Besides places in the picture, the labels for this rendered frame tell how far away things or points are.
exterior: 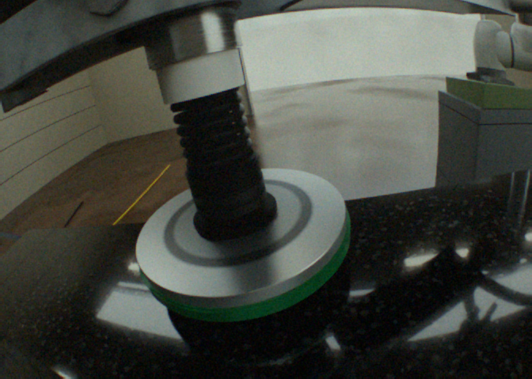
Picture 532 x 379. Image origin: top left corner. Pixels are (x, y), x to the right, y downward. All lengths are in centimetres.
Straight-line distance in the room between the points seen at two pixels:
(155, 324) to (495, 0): 55
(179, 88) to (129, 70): 602
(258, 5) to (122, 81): 612
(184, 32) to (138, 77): 590
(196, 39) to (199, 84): 3
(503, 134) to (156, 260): 114
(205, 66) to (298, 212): 15
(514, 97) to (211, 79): 109
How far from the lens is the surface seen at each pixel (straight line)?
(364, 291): 26
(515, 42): 129
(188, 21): 20
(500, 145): 118
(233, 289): 20
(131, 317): 30
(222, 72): 21
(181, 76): 21
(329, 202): 27
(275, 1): 31
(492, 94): 109
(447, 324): 25
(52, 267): 48
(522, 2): 49
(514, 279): 30
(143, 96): 609
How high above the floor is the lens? 102
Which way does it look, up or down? 25 degrees down
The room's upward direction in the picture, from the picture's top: 12 degrees counter-clockwise
